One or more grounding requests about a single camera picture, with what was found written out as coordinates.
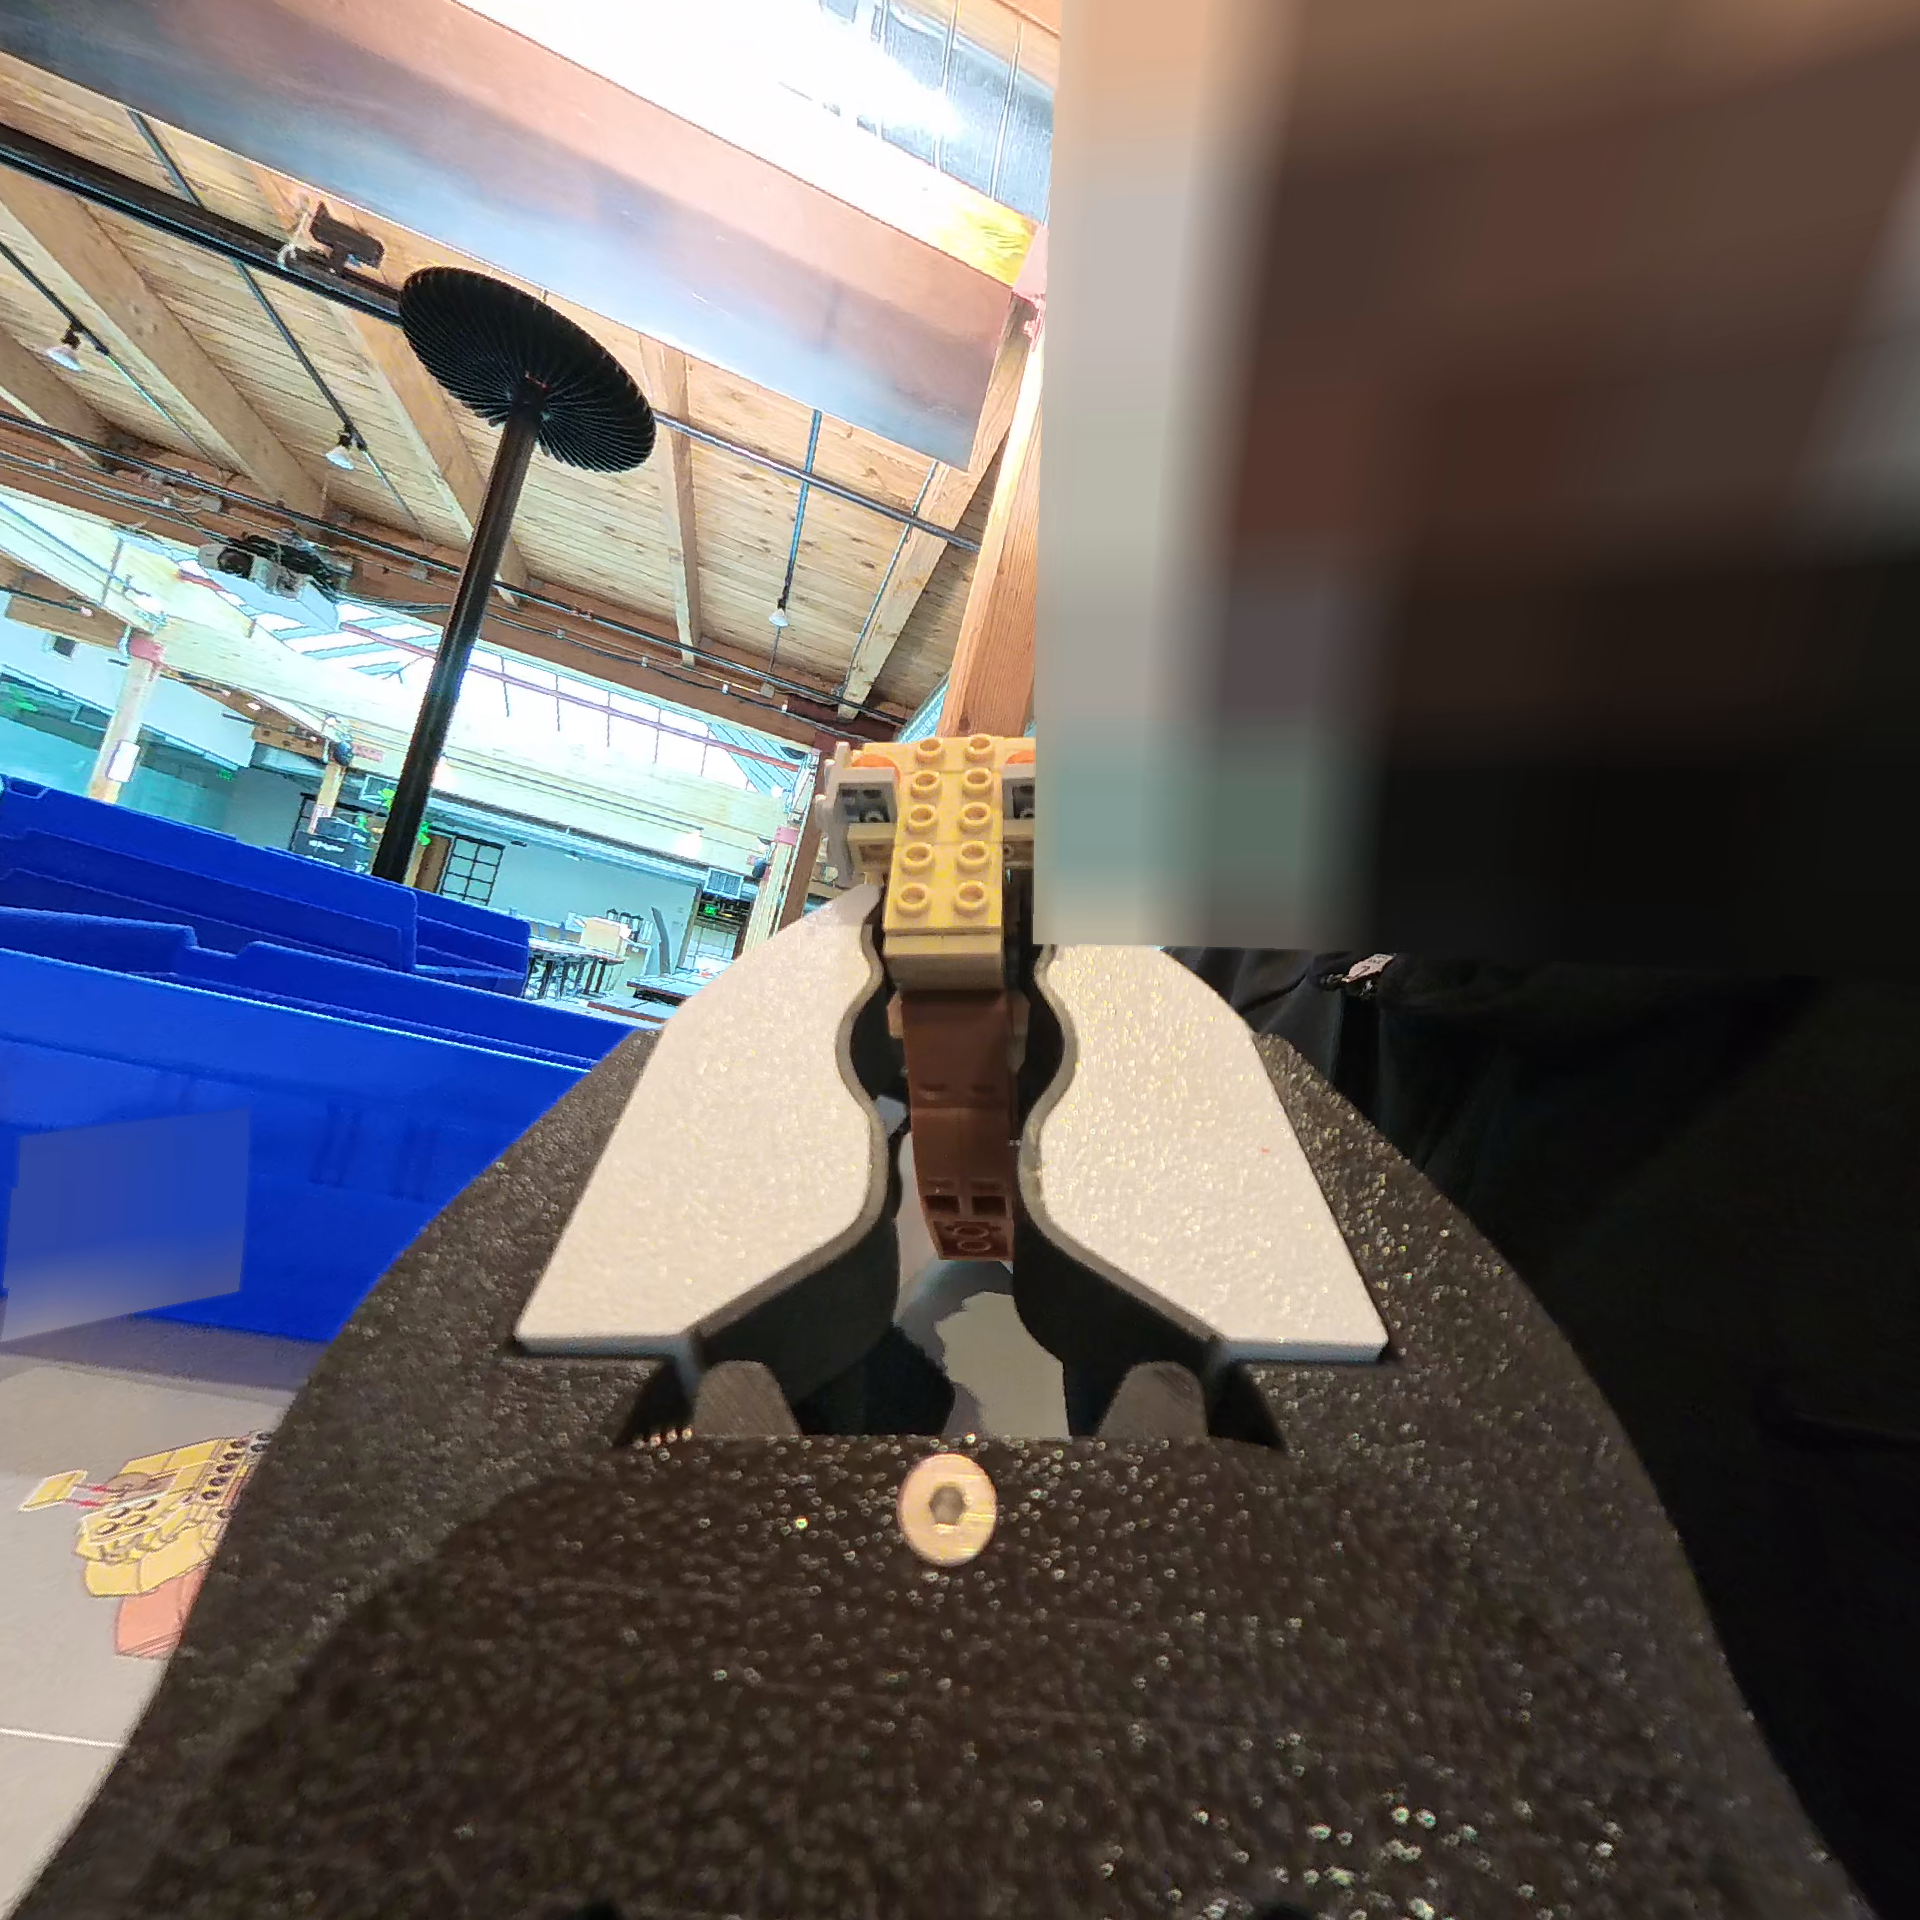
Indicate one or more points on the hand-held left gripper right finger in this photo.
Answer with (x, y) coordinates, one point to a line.
(1200, 1188)

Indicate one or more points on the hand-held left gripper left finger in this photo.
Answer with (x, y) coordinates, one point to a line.
(720, 1188)

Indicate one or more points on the blue plastic bin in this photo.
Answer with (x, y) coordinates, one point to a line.
(392, 1141)
(241, 872)

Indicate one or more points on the tan brick model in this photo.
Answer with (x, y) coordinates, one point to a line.
(956, 872)

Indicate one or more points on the wooden pillar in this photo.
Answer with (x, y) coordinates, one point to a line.
(997, 573)

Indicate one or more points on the grey instruction booklet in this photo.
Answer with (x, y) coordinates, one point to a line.
(152, 1501)

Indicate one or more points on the black pole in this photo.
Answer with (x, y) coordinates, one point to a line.
(496, 392)

